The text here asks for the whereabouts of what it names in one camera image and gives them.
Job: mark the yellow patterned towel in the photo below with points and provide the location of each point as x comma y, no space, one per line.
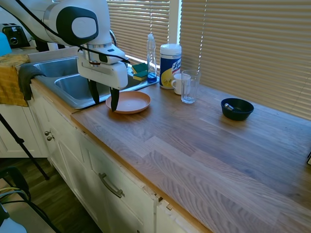
9,82

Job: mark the clear dish soap bottle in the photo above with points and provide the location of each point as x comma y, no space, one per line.
151,60

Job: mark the green yellow sponge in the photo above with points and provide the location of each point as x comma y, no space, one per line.
139,68
140,75

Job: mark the wide beige window blind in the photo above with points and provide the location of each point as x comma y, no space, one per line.
255,48

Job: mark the black toaster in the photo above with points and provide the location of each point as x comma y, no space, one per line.
15,35

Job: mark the grey dish cloth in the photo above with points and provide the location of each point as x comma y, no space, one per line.
25,77

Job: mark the chrome sink faucet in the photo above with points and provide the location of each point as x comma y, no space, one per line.
113,38

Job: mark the dark blue bowl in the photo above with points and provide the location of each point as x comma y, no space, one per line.
236,114

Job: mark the light blue plastic container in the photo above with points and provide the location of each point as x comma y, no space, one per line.
4,44

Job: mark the white kitchen cabinet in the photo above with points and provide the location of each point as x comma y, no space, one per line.
73,157

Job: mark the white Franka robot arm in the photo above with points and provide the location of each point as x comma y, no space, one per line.
80,26

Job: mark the white ceramic mug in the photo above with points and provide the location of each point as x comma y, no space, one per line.
177,83

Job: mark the black metal cart frame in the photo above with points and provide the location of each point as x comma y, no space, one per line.
20,184

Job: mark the white yellow wipes canister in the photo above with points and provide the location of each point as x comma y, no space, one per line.
170,68

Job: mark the orange plastic plate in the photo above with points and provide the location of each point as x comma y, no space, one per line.
132,103

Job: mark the round metal cabinet knob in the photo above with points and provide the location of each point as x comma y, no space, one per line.
47,133
50,138

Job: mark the narrow beige window blind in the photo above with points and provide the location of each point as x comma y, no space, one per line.
138,24

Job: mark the black tripod leg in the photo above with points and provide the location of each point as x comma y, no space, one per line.
23,148

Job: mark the small metal object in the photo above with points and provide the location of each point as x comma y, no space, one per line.
229,106

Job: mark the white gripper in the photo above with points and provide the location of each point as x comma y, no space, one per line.
107,75

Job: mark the stainless steel double sink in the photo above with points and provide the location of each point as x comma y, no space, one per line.
70,85

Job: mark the clear drinking glass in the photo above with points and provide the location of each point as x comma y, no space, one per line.
190,93

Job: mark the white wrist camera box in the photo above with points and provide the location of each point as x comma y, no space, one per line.
114,54

